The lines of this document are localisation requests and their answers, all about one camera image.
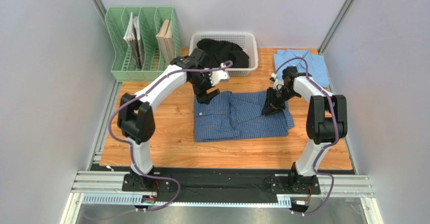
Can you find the blue checked long sleeve shirt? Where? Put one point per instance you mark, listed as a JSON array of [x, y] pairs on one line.
[[236, 116]]

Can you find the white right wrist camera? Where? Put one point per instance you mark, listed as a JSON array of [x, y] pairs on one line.
[[276, 82]]

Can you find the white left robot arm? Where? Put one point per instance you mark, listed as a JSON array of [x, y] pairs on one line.
[[136, 111]]

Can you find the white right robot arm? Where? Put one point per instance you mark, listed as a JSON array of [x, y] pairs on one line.
[[326, 120]]

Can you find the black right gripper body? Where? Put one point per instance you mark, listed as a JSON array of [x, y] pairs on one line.
[[274, 96]]

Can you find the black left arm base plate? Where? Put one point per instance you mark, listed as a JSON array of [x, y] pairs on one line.
[[133, 182]]

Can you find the green plastic file organizer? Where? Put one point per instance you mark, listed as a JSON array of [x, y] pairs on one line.
[[124, 68]]

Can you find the folded light blue shirt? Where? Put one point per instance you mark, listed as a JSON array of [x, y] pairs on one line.
[[316, 64]]

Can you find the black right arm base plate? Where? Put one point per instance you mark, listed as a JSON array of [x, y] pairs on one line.
[[293, 185]]

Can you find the black garment in basket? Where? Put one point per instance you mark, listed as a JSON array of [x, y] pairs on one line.
[[221, 51]]

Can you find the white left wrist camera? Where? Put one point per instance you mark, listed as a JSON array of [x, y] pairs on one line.
[[219, 75]]

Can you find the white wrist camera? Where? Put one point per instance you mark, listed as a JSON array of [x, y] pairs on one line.
[[219, 75], [276, 82]]

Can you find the tan book in organizer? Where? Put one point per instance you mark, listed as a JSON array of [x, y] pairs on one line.
[[166, 42]]

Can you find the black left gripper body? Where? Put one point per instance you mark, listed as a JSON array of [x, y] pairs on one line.
[[201, 85]]

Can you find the white plastic basket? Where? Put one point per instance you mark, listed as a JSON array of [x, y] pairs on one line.
[[245, 40]]

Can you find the white papers in organizer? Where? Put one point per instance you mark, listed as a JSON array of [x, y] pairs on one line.
[[133, 39]]

